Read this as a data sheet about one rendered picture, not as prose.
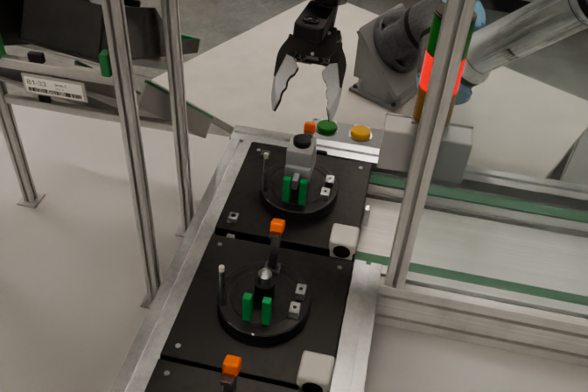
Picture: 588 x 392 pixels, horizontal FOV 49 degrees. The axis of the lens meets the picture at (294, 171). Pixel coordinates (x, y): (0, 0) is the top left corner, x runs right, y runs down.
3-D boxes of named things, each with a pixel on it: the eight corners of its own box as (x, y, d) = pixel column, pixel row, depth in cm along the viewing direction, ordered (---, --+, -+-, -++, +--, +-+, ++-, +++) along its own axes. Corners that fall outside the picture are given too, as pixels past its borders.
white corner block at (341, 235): (331, 238, 111) (333, 221, 109) (357, 242, 111) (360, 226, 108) (326, 257, 108) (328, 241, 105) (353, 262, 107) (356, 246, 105)
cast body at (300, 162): (291, 157, 116) (293, 125, 111) (315, 161, 115) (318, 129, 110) (281, 187, 109) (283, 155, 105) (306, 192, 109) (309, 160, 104)
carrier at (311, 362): (212, 241, 109) (209, 186, 101) (352, 269, 106) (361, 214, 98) (160, 363, 91) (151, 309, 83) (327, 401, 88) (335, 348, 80)
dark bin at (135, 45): (131, 35, 113) (137, -8, 111) (198, 52, 110) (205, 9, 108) (17, 40, 87) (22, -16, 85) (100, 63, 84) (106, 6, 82)
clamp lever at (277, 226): (267, 262, 101) (273, 217, 98) (280, 263, 100) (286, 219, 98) (262, 271, 97) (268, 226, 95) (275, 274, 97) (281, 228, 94)
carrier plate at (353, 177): (251, 150, 128) (251, 141, 127) (371, 171, 125) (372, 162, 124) (214, 235, 110) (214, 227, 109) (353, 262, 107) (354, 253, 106)
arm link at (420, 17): (444, 16, 155) (491, -9, 144) (442, 65, 150) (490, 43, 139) (409, -6, 149) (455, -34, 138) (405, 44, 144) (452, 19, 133)
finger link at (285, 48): (291, 87, 105) (319, 41, 105) (290, 86, 104) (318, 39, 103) (268, 72, 106) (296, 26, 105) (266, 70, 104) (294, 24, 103)
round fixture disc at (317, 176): (269, 162, 123) (269, 154, 121) (342, 175, 121) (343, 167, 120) (250, 212, 112) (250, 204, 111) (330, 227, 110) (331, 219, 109)
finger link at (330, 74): (348, 120, 108) (339, 66, 109) (346, 117, 102) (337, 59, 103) (330, 123, 109) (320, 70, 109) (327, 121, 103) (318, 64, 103)
